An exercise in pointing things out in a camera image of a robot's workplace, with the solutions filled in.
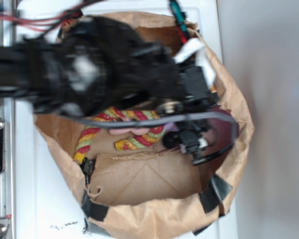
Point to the multicolour twisted rope toy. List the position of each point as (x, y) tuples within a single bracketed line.
[(132, 143)]

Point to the pink plush toy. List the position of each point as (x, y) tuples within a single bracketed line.
[(135, 131)]

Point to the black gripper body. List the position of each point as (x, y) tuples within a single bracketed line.
[(189, 134)]

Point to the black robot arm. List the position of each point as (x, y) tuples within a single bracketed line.
[(105, 75)]

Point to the white cable label tags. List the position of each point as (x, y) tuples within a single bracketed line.
[(195, 47)]

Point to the brown paper bag tray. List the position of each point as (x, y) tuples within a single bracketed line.
[(154, 192)]

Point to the aluminium frame rail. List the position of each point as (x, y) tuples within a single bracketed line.
[(7, 121)]

